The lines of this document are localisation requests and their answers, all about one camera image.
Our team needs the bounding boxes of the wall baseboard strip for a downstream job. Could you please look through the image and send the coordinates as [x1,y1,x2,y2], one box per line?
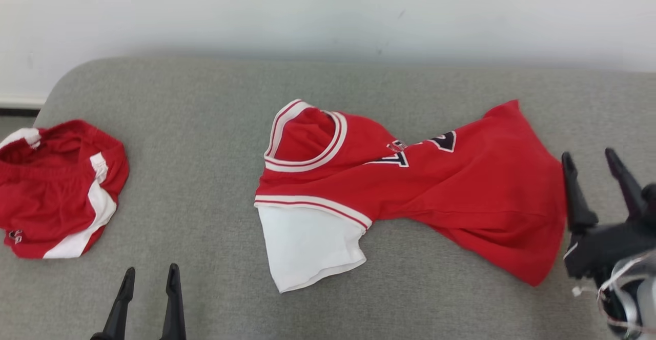
[0,95,47,118]

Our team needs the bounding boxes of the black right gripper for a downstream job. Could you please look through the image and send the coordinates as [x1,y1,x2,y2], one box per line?
[561,148,656,282]

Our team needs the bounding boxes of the red and white shorts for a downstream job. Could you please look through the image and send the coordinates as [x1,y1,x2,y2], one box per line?
[0,119,130,259]

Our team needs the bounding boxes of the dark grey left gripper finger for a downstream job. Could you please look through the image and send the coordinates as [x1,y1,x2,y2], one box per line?
[91,267,136,340]
[160,264,187,340]

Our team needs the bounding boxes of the red and white jersey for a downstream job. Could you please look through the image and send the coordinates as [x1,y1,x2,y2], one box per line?
[254,99,567,294]

